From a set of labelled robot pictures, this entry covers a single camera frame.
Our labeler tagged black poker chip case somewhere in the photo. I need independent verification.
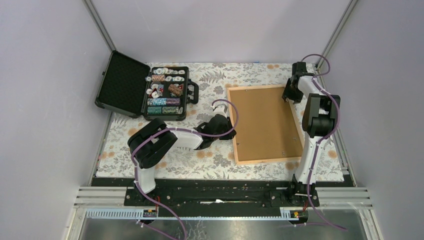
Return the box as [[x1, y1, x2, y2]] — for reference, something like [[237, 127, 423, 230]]
[[94, 50, 199, 121]]

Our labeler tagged right corner aluminium post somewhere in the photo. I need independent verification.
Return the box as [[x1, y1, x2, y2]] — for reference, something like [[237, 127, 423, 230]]
[[321, 0, 360, 58]]

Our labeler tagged light wooden picture frame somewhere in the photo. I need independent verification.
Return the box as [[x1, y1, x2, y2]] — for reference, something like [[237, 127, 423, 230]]
[[226, 84, 306, 167]]

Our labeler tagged aluminium rail front structure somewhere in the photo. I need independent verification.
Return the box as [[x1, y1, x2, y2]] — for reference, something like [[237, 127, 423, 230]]
[[66, 186, 383, 240]]

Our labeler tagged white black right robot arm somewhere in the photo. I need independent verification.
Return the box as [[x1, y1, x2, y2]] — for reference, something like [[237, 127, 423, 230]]
[[282, 61, 341, 207]]

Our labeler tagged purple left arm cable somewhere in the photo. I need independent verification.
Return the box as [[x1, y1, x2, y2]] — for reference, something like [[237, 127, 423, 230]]
[[130, 99, 239, 240]]

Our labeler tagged corner aluminium post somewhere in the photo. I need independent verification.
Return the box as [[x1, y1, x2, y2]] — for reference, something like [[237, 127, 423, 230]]
[[321, 0, 360, 58], [82, 0, 117, 51]]

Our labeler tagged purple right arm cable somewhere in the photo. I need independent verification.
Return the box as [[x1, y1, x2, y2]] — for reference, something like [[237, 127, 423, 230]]
[[291, 53, 348, 232]]

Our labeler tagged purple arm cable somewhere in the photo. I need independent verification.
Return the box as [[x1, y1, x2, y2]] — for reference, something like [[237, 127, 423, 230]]
[[291, 53, 348, 232], [130, 99, 239, 240]]

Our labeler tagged left corner aluminium post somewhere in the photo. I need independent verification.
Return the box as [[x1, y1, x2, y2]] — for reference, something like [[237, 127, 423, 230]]
[[82, 0, 117, 51]]

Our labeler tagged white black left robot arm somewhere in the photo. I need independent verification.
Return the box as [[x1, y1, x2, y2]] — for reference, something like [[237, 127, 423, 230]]
[[127, 114, 237, 206]]

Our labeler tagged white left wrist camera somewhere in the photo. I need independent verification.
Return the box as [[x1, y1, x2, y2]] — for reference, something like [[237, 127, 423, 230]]
[[211, 102, 228, 118]]

